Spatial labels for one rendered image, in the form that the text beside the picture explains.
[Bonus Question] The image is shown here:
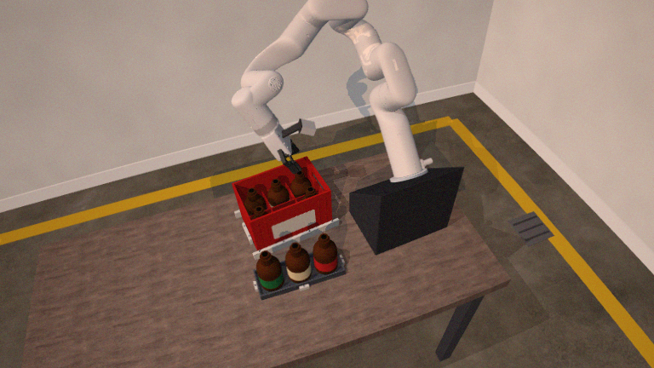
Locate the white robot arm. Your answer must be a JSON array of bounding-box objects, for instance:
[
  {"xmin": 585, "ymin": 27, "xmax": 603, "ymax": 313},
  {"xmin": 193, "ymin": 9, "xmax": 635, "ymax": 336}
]
[{"xmin": 232, "ymin": 0, "xmax": 433, "ymax": 182}]

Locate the red crate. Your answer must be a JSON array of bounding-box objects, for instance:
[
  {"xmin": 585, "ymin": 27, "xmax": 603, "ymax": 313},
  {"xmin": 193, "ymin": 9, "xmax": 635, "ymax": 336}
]
[{"xmin": 232, "ymin": 156, "xmax": 332, "ymax": 251}]

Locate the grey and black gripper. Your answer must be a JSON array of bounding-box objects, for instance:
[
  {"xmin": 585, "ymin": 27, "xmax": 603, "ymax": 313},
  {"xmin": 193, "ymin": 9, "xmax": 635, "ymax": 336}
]
[{"xmin": 258, "ymin": 121, "xmax": 302, "ymax": 174}]

